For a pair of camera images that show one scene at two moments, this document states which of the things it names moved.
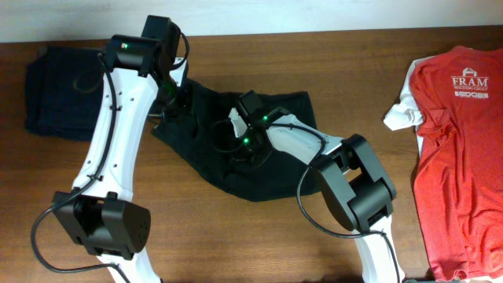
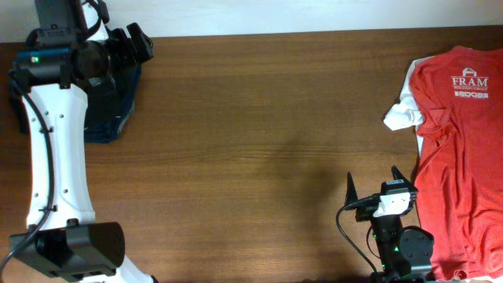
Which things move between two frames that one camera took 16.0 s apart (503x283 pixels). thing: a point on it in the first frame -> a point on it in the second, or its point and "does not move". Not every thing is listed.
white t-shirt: (405, 112) does not move
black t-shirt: (188, 118) -> (101, 109)
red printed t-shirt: (458, 175) does not move
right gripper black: (239, 148) -> (365, 212)
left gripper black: (173, 99) -> (131, 45)
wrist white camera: (165, 49) -> (53, 20)
